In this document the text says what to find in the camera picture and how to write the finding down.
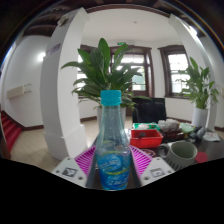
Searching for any red plastic box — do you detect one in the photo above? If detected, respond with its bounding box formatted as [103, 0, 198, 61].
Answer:
[129, 128, 164, 149]

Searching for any dark-framed window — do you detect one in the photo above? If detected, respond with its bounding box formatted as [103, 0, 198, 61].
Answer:
[75, 44, 101, 99]
[157, 44, 191, 99]

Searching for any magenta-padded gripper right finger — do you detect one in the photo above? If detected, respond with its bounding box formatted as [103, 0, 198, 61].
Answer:
[129, 144, 176, 189]

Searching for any white wall unit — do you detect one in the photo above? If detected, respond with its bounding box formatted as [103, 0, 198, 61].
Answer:
[6, 83, 33, 100]

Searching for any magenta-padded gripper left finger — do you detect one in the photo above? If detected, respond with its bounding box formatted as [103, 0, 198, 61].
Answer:
[52, 146, 101, 188]

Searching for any leafy plant in white pot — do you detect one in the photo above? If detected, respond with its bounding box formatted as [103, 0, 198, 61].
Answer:
[178, 57, 221, 128]
[60, 37, 151, 134]

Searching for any black chair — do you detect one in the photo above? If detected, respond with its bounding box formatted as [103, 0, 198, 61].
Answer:
[131, 97, 167, 124]

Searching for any green box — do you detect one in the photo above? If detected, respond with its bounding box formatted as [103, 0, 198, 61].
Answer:
[132, 122, 160, 131]

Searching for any grey-green ceramic mug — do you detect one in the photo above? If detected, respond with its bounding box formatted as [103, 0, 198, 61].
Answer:
[157, 140, 199, 172]

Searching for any flat round red coaster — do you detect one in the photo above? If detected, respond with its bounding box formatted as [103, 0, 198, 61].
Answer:
[194, 151, 209, 164]

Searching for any dark wooden box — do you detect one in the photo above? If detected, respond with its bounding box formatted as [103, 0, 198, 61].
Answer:
[157, 118, 183, 141]

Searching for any red carpeted staircase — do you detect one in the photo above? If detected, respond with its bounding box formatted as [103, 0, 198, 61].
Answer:
[0, 110, 24, 154]

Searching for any grey rounded device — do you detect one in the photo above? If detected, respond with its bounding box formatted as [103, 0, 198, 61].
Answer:
[189, 126, 207, 140]

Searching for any clear bottle with blue cap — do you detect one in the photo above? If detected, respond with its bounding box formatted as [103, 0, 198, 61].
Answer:
[94, 89, 133, 192]

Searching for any dark wooden glazed double door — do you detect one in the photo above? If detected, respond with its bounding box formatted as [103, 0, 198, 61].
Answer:
[109, 44, 155, 98]

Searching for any pale green pouch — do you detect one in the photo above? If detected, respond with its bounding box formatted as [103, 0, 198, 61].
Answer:
[179, 122, 196, 135]

